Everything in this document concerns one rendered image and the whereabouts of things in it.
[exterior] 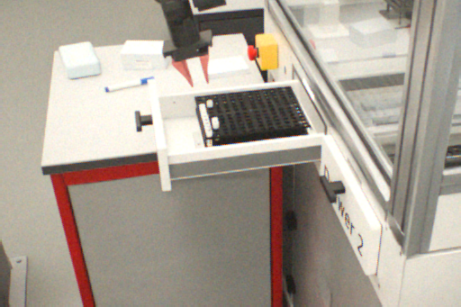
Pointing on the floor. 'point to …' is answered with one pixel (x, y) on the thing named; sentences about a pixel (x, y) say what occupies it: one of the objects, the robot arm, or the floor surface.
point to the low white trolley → (261, 248)
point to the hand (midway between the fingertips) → (199, 80)
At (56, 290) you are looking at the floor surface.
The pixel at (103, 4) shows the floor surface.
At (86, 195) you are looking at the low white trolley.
